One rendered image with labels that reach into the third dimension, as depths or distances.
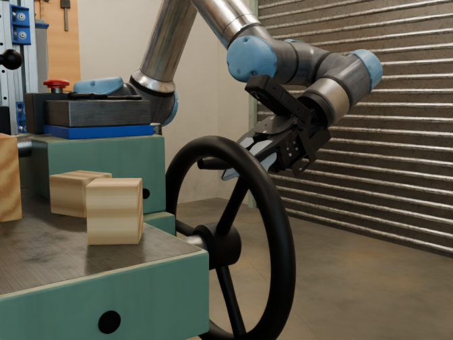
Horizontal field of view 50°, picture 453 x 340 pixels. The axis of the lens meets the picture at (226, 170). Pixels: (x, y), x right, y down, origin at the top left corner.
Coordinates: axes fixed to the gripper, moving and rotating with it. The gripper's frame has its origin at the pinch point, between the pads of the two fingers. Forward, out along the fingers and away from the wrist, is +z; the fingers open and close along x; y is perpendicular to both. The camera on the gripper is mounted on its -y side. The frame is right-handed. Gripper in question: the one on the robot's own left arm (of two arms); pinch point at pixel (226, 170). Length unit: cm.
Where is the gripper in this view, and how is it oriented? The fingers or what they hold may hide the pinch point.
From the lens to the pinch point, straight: 72.0
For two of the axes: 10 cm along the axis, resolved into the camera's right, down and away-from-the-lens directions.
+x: -5.9, -1.4, 7.9
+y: 4.0, 8.0, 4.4
